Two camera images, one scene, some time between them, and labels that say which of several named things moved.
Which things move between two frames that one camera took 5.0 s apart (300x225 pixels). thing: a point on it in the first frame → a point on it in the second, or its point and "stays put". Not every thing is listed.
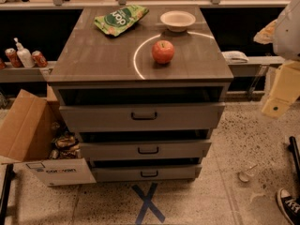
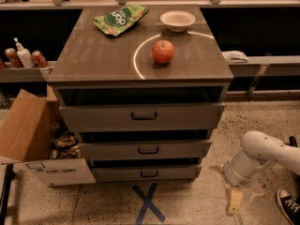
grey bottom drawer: [145, 173] stays put
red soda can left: [13, 57] stays put
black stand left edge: [7, 193] stays put
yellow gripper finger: [266, 35] → [232, 175]
